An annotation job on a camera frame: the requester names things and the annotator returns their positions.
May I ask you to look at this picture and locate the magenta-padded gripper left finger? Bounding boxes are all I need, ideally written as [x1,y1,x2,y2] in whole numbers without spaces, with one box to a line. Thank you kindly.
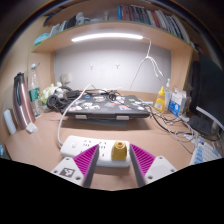
[50,143,101,189]

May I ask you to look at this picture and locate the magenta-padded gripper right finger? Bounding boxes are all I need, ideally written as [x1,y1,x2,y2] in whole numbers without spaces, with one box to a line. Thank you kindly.
[128,143,178,188]

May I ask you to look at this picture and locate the yellow charger block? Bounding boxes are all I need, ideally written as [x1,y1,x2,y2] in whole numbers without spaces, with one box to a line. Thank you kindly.
[111,140,128,161]

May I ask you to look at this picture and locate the white power strip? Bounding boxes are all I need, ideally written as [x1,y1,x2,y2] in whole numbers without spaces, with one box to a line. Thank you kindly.
[60,135,132,168]

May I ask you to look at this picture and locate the grey laptop stand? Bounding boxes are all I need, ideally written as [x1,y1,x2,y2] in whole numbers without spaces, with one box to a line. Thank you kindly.
[74,114,131,127]

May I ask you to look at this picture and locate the white and blue keyboard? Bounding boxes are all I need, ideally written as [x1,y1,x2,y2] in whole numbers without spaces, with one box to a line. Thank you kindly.
[189,138,223,166]

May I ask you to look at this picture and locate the small white adapter block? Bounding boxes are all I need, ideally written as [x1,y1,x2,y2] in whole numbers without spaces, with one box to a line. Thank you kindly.
[25,122,39,135]

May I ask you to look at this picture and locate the flat black device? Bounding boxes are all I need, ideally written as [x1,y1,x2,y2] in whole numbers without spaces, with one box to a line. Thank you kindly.
[187,115,214,137]

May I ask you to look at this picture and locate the black sticker-covered laptop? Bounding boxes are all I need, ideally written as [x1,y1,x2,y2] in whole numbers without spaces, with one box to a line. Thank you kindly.
[62,94,152,118]

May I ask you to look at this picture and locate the yellow squeeze bottle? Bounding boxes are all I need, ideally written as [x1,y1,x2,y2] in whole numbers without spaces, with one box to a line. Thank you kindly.
[153,85,167,114]

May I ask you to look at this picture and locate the blue and white box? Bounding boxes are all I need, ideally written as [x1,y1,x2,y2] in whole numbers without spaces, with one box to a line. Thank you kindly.
[168,88,188,118]

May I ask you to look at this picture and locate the black headphones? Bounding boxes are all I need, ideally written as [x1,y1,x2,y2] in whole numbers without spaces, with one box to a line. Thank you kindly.
[46,85,73,111]

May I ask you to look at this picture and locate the clear pump sanitizer bottle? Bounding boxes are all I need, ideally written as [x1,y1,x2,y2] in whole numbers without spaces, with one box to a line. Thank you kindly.
[163,78,173,111]

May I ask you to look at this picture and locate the white oblong case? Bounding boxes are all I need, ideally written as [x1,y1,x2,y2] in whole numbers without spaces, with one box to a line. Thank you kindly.
[3,109,18,136]

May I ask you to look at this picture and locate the white and green plush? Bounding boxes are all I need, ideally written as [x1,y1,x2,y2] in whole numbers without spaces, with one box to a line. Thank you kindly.
[39,82,64,105]

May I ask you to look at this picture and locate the pink metallic thermos flask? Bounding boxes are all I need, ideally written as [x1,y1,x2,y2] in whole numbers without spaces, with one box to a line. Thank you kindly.
[13,72,36,130]

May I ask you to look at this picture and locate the clear green-label water bottle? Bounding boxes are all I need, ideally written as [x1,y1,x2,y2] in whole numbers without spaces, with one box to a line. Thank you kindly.
[27,63,43,119]

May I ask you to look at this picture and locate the black computer monitor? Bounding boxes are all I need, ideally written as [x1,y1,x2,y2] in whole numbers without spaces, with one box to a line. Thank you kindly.
[189,54,224,141]

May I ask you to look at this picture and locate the white LED light bar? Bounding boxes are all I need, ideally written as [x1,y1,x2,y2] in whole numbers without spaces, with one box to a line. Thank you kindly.
[70,32,144,43]

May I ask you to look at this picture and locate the wooden shelf unit with books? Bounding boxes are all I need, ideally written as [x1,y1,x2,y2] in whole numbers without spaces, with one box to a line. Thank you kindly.
[31,0,196,101]

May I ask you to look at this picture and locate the white tangled cable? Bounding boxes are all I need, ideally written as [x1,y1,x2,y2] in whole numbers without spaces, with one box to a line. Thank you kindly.
[148,106,201,155]

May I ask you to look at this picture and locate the white power strip cable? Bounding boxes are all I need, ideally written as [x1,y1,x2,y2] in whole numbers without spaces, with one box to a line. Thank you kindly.
[56,83,98,149]

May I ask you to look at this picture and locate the black tangled cable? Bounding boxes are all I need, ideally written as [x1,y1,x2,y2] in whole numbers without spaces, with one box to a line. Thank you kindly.
[146,106,201,141]

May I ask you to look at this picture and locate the black coiled cable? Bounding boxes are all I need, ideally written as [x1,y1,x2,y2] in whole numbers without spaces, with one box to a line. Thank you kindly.
[89,88,121,101]

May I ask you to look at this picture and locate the white wall socket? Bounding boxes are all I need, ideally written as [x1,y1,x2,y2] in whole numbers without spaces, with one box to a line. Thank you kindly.
[60,73,72,85]

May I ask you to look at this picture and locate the white hanging multi-head cable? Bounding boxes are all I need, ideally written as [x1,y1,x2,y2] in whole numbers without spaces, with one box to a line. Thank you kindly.
[129,37,165,92]

